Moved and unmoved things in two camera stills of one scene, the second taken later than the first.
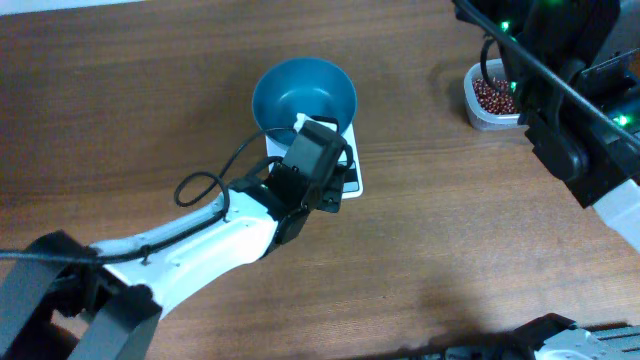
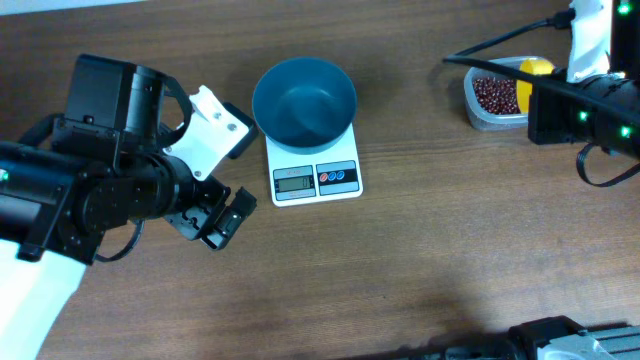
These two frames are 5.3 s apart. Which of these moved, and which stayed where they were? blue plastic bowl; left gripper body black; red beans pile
Moved: left gripper body black
Stayed: red beans pile; blue plastic bowl
